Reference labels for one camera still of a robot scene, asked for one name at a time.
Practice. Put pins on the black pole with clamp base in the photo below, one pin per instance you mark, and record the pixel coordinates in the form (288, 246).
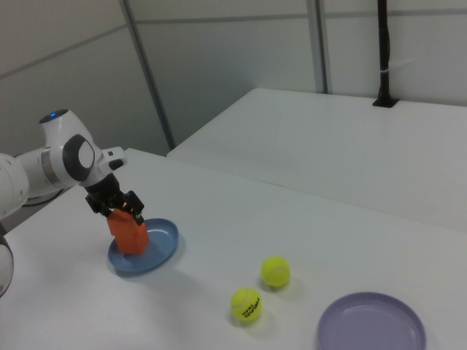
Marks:
(384, 73)

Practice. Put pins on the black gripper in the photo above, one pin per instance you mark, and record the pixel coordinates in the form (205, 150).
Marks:
(104, 193)

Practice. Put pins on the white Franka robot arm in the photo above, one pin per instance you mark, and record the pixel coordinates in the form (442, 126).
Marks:
(54, 160)

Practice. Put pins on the purple plate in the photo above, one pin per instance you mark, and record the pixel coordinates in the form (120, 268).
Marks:
(368, 328)

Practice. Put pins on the blue plate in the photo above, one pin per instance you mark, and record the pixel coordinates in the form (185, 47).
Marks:
(160, 248)

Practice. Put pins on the plain yellow tennis ball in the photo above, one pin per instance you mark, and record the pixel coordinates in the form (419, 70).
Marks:
(275, 271)

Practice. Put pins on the tennis ball with black print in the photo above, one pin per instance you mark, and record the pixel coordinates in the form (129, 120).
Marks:
(244, 302)

